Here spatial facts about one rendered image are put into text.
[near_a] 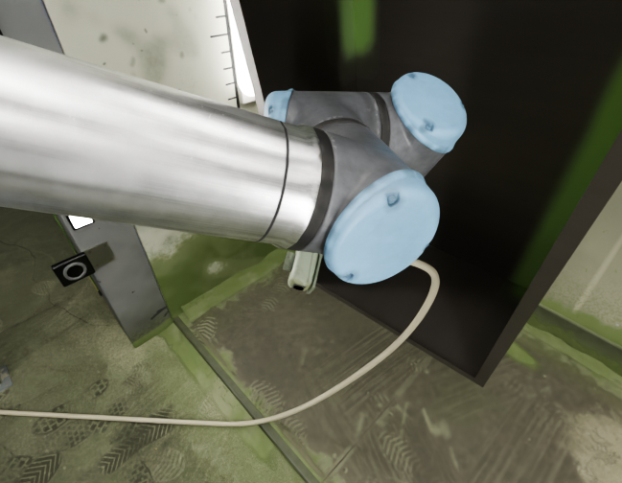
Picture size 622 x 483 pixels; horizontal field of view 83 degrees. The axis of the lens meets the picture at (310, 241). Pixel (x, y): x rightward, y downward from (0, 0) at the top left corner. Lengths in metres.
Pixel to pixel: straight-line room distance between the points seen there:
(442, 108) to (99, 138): 0.32
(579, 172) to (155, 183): 0.87
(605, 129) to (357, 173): 0.70
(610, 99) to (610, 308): 1.06
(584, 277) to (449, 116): 1.41
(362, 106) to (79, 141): 0.26
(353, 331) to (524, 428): 0.68
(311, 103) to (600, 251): 1.52
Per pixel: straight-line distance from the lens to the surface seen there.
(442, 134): 0.39
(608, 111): 0.88
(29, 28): 1.15
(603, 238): 1.76
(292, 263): 0.64
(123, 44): 1.21
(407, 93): 0.40
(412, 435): 1.41
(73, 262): 1.35
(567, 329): 1.80
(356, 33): 1.01
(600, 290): 1.77
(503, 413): 1.55
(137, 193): 0.21
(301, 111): 0.36
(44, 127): 0.20
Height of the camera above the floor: 1.32
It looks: 40 degrees down
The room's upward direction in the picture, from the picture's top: straight up
